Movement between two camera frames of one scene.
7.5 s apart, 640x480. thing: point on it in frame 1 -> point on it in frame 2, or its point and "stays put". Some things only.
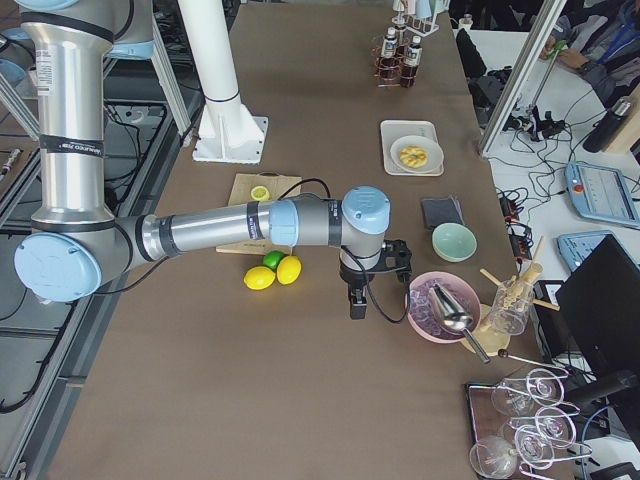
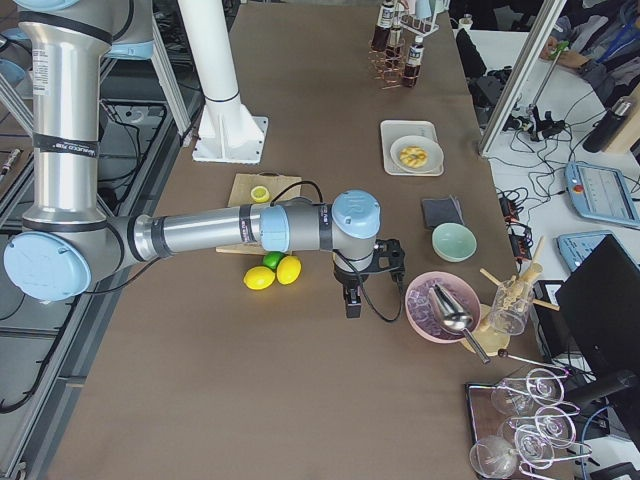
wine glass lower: (537, 450) stays put
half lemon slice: (260, 193) stays put
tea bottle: (413, 60) stays put
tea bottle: (389, 60) -> (384, 23)
